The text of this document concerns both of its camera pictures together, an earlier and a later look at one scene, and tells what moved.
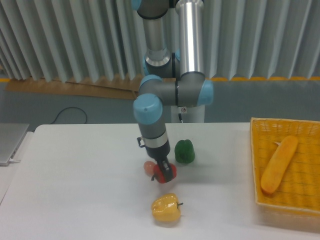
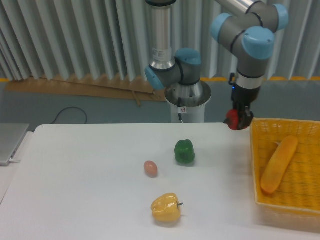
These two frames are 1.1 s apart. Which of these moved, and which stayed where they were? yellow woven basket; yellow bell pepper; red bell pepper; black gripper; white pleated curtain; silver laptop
Moved: red bell pepper; black gripper
Stayed: yellow bell pepper; silver laptop; yellow woven basket; white pleated curtain
